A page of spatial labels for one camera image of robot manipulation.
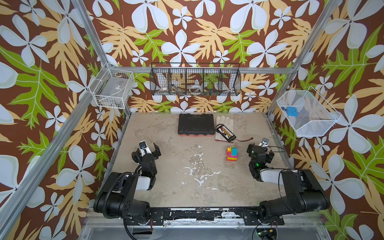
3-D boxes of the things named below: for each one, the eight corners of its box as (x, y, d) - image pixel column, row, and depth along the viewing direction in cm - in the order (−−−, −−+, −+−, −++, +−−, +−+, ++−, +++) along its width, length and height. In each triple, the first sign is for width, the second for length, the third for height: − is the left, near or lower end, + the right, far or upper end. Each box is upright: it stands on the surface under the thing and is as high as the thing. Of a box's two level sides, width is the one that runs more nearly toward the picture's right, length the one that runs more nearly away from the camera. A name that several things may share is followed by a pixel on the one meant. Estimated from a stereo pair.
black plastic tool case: (177, 137, 107) (177, 132, 103) (179, 117, 120) (178, 113, 115) (215, 137, 108) (216, 132, 103) (212, 117, 120) (213, 113, 116)
